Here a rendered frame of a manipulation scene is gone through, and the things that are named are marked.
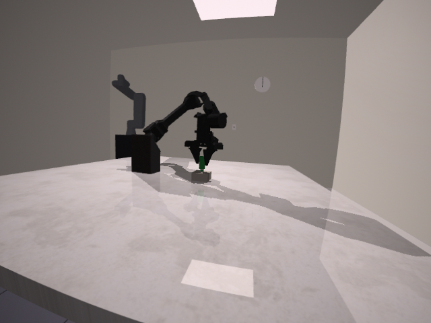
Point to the beige square block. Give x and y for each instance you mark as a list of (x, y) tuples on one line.
[(201, 176)]

